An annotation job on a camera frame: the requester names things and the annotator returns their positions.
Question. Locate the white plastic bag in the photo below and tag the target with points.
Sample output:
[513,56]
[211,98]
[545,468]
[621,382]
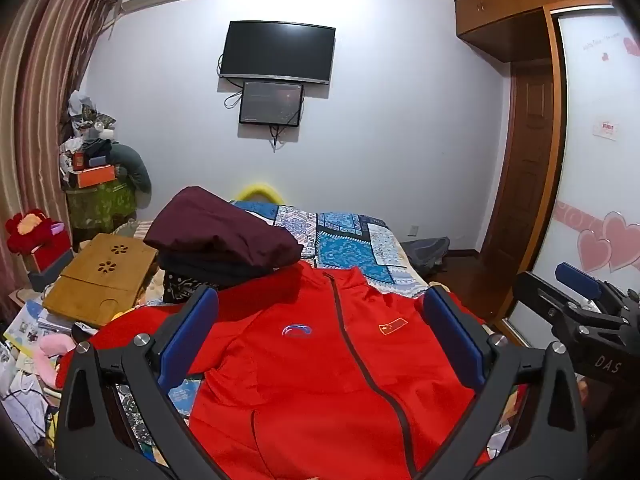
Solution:
[22,405]

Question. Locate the blue patchwork bedspread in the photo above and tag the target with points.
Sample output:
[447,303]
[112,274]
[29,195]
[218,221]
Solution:
[350,245]

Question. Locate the black folded garment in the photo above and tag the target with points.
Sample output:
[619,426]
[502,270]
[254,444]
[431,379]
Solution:
[210,270]

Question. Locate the red zip jacket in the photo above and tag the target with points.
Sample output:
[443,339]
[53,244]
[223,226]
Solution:
[310,375]

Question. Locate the pile of household clutter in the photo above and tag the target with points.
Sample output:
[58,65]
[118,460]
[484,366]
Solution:
[87,130]

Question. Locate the red gift box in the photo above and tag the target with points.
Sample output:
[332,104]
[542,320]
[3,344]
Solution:
[50,257]

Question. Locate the small wall monitor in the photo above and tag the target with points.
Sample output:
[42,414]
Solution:
[271,102]

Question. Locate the dark bag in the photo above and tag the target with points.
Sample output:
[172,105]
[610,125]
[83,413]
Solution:
[425,255]

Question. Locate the orange box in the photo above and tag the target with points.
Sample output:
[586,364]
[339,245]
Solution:
[95,176]

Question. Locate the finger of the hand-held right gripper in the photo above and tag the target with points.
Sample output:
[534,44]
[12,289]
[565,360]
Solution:
[577,280]
[542,297]

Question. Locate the pink plush item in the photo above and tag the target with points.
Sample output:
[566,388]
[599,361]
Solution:
[47,355]

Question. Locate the pile of books and papers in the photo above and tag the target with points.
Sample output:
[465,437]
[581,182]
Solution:
[30,330]

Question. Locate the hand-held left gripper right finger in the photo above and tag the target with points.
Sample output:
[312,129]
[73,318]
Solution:
[452,337]

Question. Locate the wooden wardrobe with heart print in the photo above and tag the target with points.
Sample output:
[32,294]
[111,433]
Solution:
[595,160]

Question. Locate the wooden lap desk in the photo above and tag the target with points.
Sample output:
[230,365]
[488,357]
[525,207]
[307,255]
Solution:
[95,285]

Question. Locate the black wall television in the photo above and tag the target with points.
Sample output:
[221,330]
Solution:
[277,52]

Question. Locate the white wall socket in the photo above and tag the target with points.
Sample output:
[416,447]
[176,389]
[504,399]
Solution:
[413,230]

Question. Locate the maroon folded garment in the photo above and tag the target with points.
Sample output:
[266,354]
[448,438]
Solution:
[220,232]

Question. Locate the striped brown curtain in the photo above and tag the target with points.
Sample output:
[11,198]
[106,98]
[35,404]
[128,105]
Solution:
[45,85]

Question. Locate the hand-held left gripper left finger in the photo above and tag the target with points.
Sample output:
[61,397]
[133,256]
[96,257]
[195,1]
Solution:
[192,332]

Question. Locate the red plush toy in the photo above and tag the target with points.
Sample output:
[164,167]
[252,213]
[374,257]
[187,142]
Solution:
[30,227]

